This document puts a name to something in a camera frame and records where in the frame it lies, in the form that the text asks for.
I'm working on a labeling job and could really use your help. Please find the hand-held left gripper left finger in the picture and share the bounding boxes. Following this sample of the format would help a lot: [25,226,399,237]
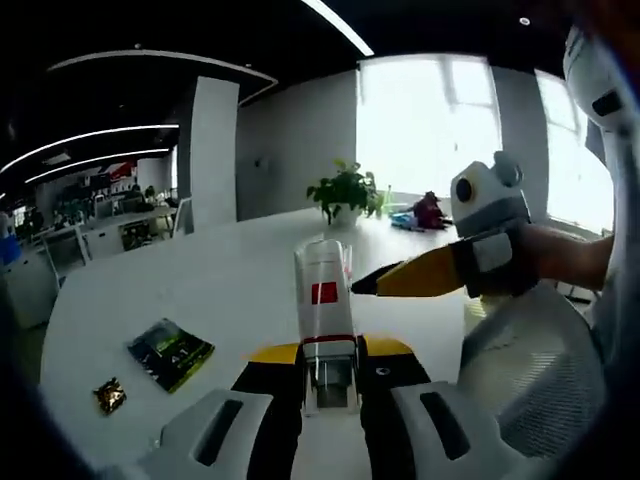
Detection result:
[139,342,306,480]

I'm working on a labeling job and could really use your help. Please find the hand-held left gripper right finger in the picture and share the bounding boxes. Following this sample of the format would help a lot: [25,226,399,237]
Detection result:
[356,335,502,480]

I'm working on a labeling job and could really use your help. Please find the small white skincare bottle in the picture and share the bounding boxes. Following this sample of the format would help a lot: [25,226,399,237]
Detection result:
[292,238,369,419]

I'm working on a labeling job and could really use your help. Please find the green skincare sachet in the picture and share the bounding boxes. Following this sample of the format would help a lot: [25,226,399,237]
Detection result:
[125,316,217,394]

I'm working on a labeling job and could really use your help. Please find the gold skincare sachet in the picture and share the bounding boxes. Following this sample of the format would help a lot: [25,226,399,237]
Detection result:
[91,376,129,416]

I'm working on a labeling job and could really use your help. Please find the person's right hand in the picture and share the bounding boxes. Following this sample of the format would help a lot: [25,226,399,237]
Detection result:
[518,222,577,289]

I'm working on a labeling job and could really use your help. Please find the blue packet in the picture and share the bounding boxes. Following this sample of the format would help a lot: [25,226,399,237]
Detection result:
[389,212,426,234]

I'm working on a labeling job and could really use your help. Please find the potted green plant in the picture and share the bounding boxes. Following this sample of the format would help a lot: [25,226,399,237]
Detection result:
[305,158,386,229]

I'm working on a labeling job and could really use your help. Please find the grey mesh office chair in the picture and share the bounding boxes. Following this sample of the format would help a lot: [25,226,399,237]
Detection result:
[459,279,602,459]

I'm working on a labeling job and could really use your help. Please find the white worn chest device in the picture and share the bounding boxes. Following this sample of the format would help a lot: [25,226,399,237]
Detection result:
[561,24,640,139]

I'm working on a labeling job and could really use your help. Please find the white chair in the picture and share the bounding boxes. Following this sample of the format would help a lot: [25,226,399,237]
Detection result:
[172,197,196,237]

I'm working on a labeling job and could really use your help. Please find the white cabinet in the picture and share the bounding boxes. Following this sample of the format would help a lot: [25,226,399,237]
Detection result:
[0,249,67,331]

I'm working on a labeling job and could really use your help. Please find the blue bin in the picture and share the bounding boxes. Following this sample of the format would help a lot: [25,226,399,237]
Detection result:
[0,234,21,267]

